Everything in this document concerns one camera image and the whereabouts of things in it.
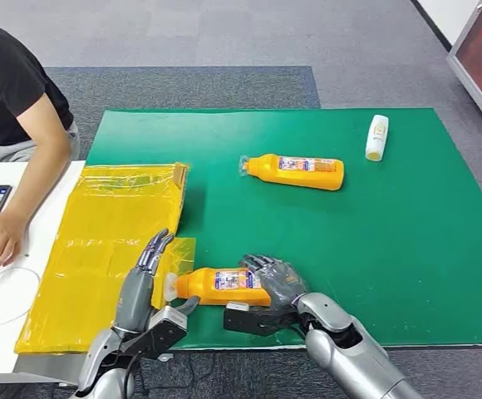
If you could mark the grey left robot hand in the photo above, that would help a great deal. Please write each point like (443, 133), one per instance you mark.
(134, 297)

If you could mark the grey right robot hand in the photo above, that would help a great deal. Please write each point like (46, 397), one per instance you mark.
(280, 283)

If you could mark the orange bottle with clear cap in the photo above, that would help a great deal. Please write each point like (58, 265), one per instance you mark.
(299, 175)
(208, 289)

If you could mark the person's forearm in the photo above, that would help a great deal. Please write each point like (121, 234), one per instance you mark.
(37, 176)

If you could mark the small white bottle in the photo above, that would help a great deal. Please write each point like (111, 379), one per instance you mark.
(377, 137)

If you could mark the yellow plastic sheet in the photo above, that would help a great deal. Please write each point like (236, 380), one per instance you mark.
(100, 231)

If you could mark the green mat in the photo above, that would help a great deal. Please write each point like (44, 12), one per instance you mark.
(349, 248)

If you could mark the person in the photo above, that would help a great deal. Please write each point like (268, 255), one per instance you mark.
(0, 82)

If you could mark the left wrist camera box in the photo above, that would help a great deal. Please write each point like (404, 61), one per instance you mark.
(164, 330)

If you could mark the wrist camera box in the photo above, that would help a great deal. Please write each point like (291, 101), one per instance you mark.
(249, 322)
(164, 330)

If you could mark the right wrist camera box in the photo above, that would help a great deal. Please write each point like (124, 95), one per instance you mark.
(249, 322)

